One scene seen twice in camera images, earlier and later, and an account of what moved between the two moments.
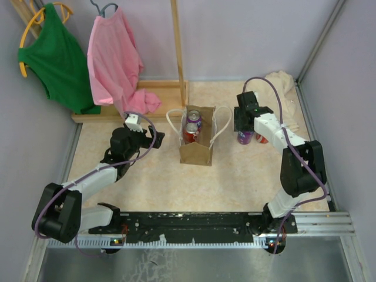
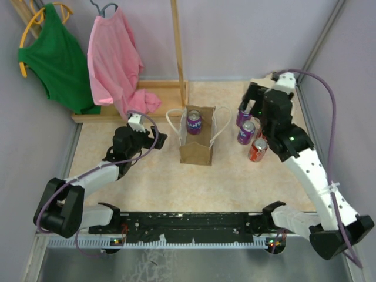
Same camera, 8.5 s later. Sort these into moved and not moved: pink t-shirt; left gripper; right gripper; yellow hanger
Moved: right gripper
Not moved: left gripper; pink t-shirt; yellow hanger
